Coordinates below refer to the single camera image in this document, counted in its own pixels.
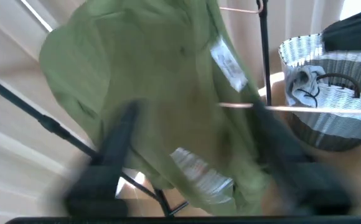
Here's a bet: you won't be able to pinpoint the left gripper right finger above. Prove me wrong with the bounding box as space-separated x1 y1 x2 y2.
251 101 353 216

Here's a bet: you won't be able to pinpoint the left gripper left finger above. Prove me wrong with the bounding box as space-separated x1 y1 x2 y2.
64 99 141 218

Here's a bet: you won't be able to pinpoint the pink clothes hanger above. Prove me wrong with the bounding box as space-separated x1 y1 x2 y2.
218 0 265 15
217 101 361 115

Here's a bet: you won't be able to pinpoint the green long-sleeved shirt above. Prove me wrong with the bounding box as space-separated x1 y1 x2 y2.
38 0 272 216

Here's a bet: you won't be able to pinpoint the white laundry basket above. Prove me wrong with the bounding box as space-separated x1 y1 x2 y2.
278 32 361 152

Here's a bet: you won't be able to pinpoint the black clothes rack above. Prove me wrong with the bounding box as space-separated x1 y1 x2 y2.
0 0 274 218

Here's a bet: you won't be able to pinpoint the pale grey shorts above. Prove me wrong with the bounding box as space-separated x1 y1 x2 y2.
284 64 330 108

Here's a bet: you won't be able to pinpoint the beige curtain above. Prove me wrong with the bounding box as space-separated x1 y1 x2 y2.
0 0 343 218

